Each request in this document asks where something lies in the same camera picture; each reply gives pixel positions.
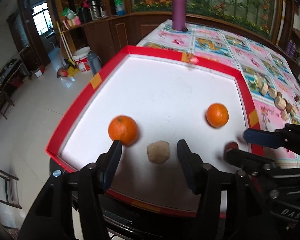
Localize colourful patterned tablecloth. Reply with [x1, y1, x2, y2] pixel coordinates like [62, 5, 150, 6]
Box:
[136, 19, 300, 168]

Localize small beige biscuit cylinder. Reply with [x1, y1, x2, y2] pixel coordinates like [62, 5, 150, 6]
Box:
[268, 87, 278, 99]

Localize red date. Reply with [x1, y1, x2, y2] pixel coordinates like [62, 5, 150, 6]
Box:
[224, 141, 239, 153]

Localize beige biscuit chunk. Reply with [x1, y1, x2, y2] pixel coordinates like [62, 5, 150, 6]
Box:
[275, 95, 287, 111]

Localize wooden chair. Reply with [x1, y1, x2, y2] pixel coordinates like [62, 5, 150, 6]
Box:
[0, 169, 22, 209]

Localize round beige biscuit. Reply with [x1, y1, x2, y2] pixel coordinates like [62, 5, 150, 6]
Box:
[147, 140, 170, 164]

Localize purple thermos bottle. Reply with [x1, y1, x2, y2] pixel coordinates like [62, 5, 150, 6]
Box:
[172, 0, 187, 31]

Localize red white tray box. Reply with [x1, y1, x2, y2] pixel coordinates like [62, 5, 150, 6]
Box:
[46, 46, 263, 217]

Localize grey thermos jug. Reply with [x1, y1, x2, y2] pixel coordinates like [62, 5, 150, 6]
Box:
[88, 51, 102, 75]

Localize orange fruit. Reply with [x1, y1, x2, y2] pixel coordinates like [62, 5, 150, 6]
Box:
[108, 115, 139, 146]
[206, 103, 229, 128]

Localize wooden cabinet counter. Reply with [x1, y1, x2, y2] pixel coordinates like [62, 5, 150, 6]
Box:
[65, 11, 300, 75]

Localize square beige biscuit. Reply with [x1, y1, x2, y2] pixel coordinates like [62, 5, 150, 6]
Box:
[281, 109, 289, 121]

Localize white red bucket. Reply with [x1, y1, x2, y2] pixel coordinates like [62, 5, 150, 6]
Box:
[72, 47, 91, 72]

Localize purple bottles on shelf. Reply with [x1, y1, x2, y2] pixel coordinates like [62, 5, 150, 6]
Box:
[285, 40, 296, 58]

